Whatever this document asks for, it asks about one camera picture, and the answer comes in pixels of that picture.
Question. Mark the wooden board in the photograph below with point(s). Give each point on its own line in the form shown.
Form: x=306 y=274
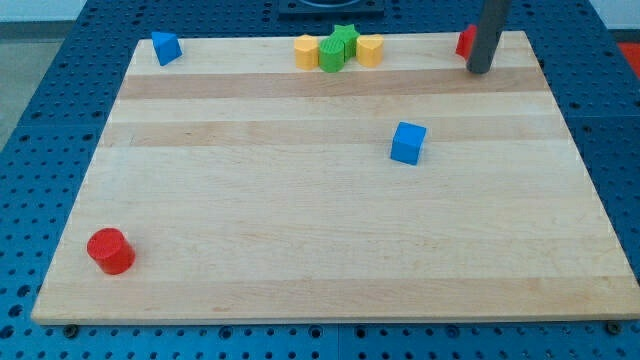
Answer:
x=256 y=192

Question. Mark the blue cube block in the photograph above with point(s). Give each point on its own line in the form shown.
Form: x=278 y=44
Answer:
x=407 y=143

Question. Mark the green cylinder block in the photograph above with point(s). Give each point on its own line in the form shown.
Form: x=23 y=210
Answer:
x=331 y=55

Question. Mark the yellow hexagon block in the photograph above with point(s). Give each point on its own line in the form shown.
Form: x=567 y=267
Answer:
x=306 y=52

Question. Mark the green star block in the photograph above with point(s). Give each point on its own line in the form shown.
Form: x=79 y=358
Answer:
x=348 y=34

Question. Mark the yellow heart block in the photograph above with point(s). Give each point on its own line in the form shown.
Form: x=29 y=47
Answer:
x=370 y=50

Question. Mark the red block behind rod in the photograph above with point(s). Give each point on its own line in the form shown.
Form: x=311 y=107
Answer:
x=465 y=41

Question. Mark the blue triangle block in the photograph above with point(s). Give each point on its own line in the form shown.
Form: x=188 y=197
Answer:
x=166 y=46

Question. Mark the red cylinder block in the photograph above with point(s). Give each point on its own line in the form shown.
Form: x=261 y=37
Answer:
x=111 y=251

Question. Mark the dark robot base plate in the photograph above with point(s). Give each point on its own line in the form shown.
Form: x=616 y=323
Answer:
x=332 y=8

